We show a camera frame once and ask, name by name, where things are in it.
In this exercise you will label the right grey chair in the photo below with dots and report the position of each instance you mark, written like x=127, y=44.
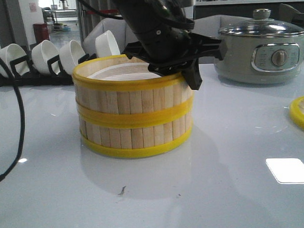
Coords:
x=209, y=26

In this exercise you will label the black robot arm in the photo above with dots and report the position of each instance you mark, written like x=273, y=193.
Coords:
x=154, y=18

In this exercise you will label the bamboo steamer lid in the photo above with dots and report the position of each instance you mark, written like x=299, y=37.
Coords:
x=296, y=110

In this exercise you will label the black bowl rack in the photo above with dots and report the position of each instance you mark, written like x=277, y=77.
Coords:
x=34, y=78

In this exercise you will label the white bowl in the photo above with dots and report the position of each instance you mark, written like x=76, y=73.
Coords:
x=70, y=54
x=41, y=53
x=12, y=52
x=106, y=45

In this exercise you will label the upper tier liner paper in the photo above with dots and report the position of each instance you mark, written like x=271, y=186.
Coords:
x=124, y=72

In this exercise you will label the glass pot lid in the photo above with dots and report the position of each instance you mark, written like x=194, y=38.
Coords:
x=261, y=25

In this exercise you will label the red bin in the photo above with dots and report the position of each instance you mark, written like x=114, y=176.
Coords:
x=41, y=32

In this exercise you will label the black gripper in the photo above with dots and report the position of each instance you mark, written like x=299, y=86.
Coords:
x=166, y=55

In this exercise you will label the bamboo steamer tier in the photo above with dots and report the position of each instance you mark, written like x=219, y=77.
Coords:
x=129, y=104
x=138, y=142

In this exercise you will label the grey-green electric pot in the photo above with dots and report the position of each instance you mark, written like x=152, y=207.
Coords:
x=261, y=60

